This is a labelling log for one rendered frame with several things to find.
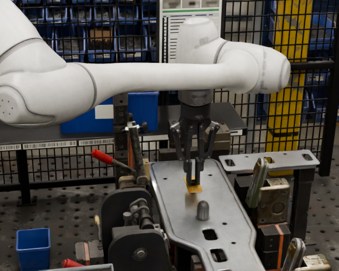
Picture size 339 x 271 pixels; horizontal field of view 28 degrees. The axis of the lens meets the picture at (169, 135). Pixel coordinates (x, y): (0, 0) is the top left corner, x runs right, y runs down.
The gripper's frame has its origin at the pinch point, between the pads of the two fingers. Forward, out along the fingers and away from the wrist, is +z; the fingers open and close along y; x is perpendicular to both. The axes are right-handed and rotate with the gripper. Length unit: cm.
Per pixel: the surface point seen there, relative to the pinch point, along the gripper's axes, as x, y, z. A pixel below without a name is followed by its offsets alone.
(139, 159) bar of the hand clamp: -1.7, -14.6, -5.6
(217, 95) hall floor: 310, 87, 106
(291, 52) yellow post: 58, 47, -12
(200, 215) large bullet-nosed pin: -13.8, -0.9, 5.3
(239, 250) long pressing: -28.0, 5.4, 6.6
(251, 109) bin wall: 177, 73, 61
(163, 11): 55, 1, -29
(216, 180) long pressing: 5.4, 7.8, 6.6
